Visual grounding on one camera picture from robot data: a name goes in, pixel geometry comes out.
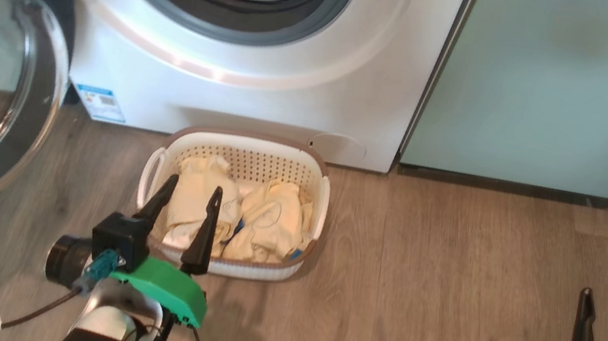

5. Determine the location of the white front-load washing machine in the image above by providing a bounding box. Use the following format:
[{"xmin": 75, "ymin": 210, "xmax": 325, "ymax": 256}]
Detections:
[{"xmin": 48, "ymin": 0, "xmax": 477, "ymax": 183}]

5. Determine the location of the pale yellow plain garment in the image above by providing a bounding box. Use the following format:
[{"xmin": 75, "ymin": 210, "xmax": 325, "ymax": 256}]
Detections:
[{"xmin": 161, "ymin": 150, "xmax": 249, "ymax": 259}]

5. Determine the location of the blue energy label sticker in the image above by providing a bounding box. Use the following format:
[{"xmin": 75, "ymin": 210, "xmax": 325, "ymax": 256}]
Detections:
[{"xmin": 71, "ymin": 82, "xmax": 130, "ymax": 124}]

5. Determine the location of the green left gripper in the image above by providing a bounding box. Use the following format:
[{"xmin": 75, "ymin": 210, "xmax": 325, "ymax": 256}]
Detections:
[{"xmin": 104, "ymin": 167, "xmax": 226, "ymax": 331}]

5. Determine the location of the teal cable connector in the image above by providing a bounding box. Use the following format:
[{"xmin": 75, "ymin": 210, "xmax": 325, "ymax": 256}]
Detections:
[{"xmin": 80, "ymin": 247, "xmax": 121, "ymax": 293}]

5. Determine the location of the white perforated basket brown rim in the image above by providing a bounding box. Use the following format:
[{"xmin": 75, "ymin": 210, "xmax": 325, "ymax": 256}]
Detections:
[{"xmin": 128, "ymin": 118, "xmax": 338, "ymax": 289}]

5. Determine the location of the pale green cabinet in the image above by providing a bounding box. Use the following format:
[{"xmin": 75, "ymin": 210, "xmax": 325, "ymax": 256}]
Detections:
[{"xmin": 396, "ymin": 0, "xmax": 608, "ymax": 202}]

